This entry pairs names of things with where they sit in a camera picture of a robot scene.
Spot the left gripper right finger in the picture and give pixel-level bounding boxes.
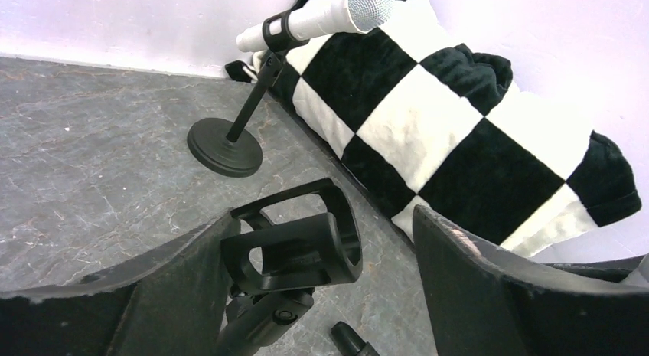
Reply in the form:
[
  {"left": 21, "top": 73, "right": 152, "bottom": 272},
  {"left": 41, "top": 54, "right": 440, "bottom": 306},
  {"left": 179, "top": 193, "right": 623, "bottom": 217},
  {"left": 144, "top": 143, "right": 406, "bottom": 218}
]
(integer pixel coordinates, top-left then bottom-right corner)
[{"left": 413, "top": 205, "right": 648, "bottom": 355}]

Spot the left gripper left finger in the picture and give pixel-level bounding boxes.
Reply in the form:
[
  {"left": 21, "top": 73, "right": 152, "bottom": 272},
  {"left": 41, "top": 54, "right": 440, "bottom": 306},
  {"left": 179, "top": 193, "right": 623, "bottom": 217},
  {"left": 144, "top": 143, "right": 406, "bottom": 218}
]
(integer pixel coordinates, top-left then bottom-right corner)
[{"left": 1, "top": 215, "right": 240, "bottom": 355}]

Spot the black microphone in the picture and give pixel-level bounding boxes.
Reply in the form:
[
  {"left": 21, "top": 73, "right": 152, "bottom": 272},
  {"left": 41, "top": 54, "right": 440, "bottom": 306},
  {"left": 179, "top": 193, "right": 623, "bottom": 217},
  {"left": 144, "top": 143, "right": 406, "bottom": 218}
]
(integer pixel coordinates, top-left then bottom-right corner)
[{"left": 330, "top": 322, "right": 379, "bottom": 356}]

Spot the black mic stand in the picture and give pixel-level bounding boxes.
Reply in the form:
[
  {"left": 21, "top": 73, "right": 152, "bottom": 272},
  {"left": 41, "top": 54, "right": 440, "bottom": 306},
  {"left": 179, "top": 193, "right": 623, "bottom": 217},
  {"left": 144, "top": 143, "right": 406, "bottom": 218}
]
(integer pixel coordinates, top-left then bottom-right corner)
[
  {"left": 187, "top": 9, "right": 308, "bottom": 178},
  {"left": 216, "top": 178, "right": 363, "bottom": 355}
]

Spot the white microphone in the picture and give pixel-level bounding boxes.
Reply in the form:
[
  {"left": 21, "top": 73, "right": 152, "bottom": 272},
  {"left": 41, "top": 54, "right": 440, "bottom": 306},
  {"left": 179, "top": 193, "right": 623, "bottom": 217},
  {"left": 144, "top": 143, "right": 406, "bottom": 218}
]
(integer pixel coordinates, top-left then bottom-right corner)
[{"left": 236, "top": 0, "right": 395, "bottom": 52}]

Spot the black white checkered pillow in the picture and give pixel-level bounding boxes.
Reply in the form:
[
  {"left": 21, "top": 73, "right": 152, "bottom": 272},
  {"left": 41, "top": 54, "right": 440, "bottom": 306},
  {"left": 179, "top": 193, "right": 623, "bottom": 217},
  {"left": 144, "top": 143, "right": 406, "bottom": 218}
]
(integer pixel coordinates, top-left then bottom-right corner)
[{"left": 269, "top": 0, "right": 642, "bottom": 256}]

